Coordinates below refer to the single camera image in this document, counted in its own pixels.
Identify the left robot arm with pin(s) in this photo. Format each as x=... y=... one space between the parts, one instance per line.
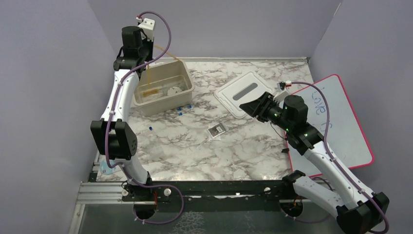
x=112 y=134

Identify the blue item in bag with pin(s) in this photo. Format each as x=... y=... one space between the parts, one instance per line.
x=105 y=169

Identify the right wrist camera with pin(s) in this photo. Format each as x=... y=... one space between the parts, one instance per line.
x=282 y=92

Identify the beige plastic bin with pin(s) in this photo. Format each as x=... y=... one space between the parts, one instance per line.
x=169 y=74

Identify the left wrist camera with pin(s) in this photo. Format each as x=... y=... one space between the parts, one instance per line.
x=147 y=26

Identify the white plastic lid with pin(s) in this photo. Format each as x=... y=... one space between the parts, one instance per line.
x=242 y=89

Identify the yellow rubber tube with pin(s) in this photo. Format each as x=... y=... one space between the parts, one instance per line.
x=151 y=75

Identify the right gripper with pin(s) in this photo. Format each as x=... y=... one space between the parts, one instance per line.
x=258 y=108

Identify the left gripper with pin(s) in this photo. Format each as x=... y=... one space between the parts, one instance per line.
x=149 y=44

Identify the pink framed whiteboard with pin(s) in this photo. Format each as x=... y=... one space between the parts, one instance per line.
x=331 y=112

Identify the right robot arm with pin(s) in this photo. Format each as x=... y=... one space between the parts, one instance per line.
x=356 y=208

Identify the black base frame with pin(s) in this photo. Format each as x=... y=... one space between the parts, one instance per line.
x=210 y=196

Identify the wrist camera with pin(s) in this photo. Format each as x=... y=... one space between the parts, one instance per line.
x=147 y=26
x=282 y=92

